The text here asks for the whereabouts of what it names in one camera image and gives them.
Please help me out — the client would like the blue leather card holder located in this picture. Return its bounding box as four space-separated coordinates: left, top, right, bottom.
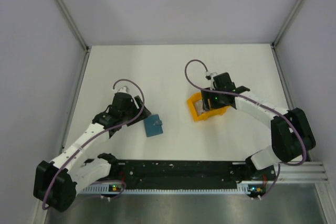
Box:
144 114 163 137

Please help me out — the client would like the purple cable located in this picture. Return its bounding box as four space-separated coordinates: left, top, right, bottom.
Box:
41 78 145 211
184 59 308 201

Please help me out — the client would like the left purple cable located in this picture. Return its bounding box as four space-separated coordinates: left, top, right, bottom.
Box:
41 78 145 211

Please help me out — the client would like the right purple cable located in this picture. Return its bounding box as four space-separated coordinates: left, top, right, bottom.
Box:
184 59 308 201

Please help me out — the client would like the white cable duct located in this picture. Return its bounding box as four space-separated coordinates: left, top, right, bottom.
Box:
79 183 264 196

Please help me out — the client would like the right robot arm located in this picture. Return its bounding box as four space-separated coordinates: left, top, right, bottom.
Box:
201 72 316 181

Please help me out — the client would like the yellow plastic bin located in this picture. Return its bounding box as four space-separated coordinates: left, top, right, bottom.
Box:
186 92 229 122

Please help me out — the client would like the aluminium frame rail front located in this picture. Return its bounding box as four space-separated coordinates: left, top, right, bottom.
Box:
272 161 329 183

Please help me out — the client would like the silver card in bin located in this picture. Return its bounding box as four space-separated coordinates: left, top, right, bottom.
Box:
194 99 207 116

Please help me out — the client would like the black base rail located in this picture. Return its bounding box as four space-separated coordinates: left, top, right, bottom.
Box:
110 160 275 190

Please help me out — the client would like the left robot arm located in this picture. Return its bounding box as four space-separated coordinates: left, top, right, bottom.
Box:
33 91 151 212

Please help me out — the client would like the right aluminium frame post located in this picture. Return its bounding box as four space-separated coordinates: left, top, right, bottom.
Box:
271 0 306 50

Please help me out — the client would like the left aluminium frame post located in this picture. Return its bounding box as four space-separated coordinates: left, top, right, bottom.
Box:
54 0 89 52

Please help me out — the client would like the aluminium frame post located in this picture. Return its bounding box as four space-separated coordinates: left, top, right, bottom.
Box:
54 0 89 52
271 0 306 50

